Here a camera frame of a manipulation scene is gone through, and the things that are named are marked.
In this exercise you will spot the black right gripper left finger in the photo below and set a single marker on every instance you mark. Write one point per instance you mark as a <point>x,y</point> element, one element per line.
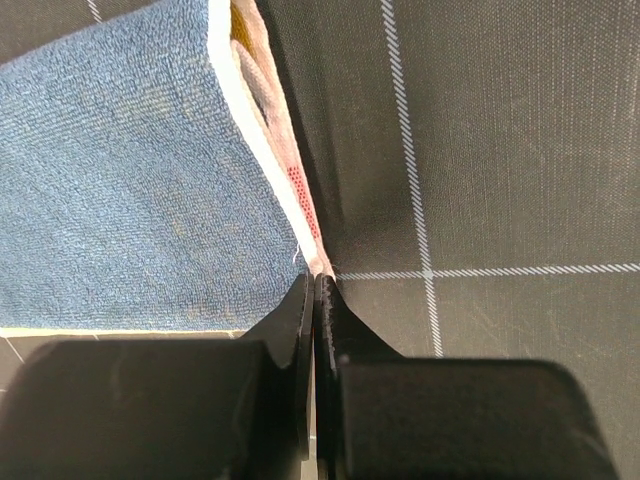
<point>151,408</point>

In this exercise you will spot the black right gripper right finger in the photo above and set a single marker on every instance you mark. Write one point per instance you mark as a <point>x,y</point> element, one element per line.
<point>382,415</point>

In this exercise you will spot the yellow printed towel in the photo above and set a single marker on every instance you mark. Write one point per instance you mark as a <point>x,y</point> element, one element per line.
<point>150,176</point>

